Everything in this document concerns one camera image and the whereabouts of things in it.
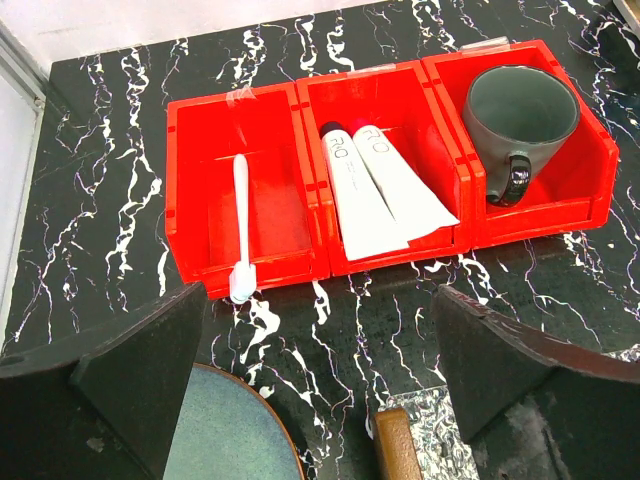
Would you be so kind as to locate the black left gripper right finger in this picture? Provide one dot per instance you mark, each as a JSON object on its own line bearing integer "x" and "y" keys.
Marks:
{"x": 531, "y": 406}

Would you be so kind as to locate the dark grey mug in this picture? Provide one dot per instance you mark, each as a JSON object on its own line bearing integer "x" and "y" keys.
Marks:
{"x": 517, "y": 117}

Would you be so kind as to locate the white toothpaste tube dark cap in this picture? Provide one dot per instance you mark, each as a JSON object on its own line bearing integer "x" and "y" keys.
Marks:
{"x": 367, "y": 226}

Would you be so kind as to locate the red bin with toothbrush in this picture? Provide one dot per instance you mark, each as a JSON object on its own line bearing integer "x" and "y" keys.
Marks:
{"x": 204, "y": 134}

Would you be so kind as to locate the red bin with mug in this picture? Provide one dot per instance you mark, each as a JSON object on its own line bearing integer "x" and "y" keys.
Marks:
{"x": 573, "y": 191}

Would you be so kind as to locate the blue-grey ceramic plate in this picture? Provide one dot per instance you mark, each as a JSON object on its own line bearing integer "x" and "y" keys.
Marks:
{"x": 226, "y": 430}

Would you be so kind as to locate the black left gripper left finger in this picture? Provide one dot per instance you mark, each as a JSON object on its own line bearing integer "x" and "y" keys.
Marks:
{"x": 103, "y": 403}

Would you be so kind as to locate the clear glass tray wooden handles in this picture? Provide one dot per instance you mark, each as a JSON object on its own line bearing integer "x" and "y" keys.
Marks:
{"x": 417, "y": 436}

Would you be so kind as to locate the white toothpaste tube red cap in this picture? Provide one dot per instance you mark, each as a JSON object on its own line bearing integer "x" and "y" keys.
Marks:
{"x": 415, "y": 208}

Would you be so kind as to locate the red bin with toothpaste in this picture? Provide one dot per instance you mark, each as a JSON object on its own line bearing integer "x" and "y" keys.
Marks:
{"x": 402, "y": 103}

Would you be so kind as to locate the white toothbrush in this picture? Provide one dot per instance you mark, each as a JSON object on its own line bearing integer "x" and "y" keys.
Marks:
{"x": 243, "y": 278}

